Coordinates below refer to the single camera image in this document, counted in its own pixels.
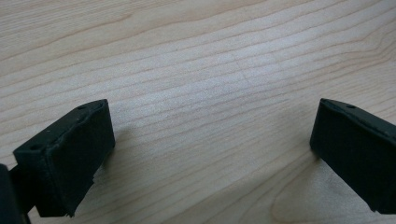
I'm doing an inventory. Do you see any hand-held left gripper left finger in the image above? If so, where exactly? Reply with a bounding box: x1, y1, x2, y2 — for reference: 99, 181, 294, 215
12, 99, 116, 217

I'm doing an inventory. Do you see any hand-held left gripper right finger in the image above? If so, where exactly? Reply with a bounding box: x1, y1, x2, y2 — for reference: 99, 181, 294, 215
309, 98, 396, 215

